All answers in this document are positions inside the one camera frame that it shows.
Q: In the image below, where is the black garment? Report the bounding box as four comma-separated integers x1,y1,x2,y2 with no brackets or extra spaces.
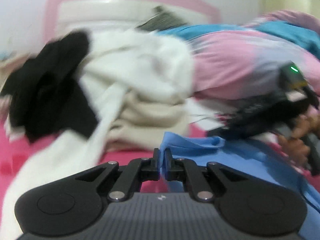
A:
1,31,98,142

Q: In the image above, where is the beige garment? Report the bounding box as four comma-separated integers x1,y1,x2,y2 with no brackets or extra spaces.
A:
106,92,189,152

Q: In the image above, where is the pink floral bed blanket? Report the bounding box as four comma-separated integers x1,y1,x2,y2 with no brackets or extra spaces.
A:
0,100,320,205

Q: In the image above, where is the light blue t-shirt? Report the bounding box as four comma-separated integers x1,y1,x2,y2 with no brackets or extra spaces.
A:
160,132,319,239

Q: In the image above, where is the pink grey quilt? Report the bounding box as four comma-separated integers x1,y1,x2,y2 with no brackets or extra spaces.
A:
163,10,319,100

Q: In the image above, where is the operator right hand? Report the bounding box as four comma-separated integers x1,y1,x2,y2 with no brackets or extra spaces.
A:
277,114,319,166

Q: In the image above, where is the green patterned pillow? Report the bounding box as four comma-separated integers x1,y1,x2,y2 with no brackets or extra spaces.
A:
136,5,188,32

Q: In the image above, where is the pink white headboard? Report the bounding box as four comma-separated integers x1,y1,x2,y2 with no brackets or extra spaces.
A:
43,0,221,42

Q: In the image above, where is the black camera box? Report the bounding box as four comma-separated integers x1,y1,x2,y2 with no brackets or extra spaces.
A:
279,62,308,91

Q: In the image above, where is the white knit sweater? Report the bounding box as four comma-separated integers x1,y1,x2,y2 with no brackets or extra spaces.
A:
1,30,194,239

